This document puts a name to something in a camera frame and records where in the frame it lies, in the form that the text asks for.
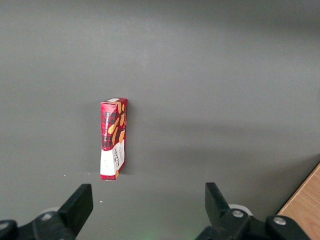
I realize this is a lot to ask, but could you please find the red shortbread cookie box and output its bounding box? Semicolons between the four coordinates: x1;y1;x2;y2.
99;97;129;181

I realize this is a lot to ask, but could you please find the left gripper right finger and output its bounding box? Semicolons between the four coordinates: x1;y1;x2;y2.
194;182;266;240

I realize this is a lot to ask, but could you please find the wooden two-drawer cabinet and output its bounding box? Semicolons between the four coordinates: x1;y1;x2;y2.
276;161;320;240

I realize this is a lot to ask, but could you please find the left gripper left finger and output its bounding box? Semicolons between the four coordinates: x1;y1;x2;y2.
18;183;94;240

